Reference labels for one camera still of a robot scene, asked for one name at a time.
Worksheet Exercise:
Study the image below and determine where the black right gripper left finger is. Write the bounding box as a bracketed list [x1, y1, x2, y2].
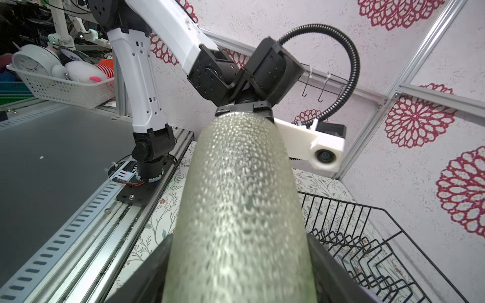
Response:
[106, 234, 174, 303]

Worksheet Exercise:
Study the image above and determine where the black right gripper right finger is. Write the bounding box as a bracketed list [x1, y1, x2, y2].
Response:
[308, 234, 377, 302]

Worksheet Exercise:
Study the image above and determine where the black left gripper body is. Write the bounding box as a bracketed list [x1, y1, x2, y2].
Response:
[215, 37, 304, 121]

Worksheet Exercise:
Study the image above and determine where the black wire dish rack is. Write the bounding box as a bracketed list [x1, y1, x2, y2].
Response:
[299, 191, 468, 302]

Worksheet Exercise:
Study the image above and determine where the pale frosted green cup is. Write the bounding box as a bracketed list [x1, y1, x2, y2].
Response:
[162, 112, 317, 302]

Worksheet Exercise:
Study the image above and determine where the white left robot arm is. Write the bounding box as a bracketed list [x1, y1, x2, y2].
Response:
[87, 1, 304, 182]

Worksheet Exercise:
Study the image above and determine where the white plastic basket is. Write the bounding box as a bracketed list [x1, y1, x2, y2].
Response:
[6, 64, 116, 109]

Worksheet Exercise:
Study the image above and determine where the black wire wall hanger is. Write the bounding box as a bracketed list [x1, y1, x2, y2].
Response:
[298, 64, 348, 102]

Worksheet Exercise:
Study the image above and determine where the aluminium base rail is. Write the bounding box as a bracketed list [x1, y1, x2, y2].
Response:
[0, 126, 195, 303]

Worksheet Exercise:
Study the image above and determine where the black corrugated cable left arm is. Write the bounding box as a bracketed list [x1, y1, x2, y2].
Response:
[278, 23, 361, 128]

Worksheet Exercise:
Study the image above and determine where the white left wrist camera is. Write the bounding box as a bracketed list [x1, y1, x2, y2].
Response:
[274, 118, 345, 173]

